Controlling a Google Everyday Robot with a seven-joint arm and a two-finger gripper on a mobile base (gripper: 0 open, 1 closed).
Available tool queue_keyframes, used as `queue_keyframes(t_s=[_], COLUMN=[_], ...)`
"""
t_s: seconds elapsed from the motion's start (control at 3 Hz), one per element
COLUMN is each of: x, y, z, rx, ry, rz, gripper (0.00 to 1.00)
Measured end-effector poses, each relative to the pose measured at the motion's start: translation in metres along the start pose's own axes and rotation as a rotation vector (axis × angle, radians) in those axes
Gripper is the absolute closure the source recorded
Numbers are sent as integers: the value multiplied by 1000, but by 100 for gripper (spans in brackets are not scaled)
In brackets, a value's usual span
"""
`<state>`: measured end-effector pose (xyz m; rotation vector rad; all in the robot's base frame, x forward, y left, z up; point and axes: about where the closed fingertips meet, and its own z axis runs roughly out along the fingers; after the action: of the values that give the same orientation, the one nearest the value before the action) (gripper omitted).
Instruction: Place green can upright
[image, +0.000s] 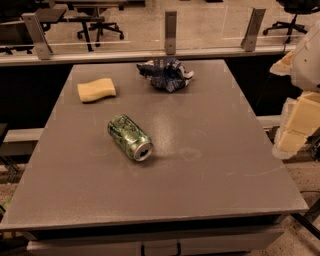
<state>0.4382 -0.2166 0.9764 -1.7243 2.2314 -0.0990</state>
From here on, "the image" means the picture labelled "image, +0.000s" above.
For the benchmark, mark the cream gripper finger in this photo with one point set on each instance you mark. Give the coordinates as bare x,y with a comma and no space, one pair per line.
283,66
299,119

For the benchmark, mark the green soda can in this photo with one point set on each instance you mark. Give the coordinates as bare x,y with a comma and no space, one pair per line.
134,142

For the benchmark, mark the black office chair right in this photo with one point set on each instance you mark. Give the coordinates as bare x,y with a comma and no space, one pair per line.
295,7

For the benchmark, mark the black office chair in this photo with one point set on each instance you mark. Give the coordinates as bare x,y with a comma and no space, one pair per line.
295,7
100,27

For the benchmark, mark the crumpled blue chip bag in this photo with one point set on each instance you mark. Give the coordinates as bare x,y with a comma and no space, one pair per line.
167,74

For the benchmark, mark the yellow sponge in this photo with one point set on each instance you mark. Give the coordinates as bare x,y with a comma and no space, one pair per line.
95,90

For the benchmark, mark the black office chair left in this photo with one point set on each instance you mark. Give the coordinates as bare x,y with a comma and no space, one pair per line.
100,27

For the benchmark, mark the dark desk in background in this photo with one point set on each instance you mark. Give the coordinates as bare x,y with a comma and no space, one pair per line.
14,35

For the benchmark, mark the right metal bracket post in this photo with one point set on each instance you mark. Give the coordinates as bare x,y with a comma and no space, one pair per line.
249,41

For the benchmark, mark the metal bracket post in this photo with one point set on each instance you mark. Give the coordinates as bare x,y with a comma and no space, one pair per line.
249,41
36,32
170,32

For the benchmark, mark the middle metal bracket post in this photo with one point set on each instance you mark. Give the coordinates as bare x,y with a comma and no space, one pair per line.
170,32

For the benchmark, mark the metal barrier rail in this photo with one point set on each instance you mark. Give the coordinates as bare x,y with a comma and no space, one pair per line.
138,56

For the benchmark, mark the left metal bracket post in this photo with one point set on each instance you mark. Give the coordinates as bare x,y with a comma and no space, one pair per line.
36,32

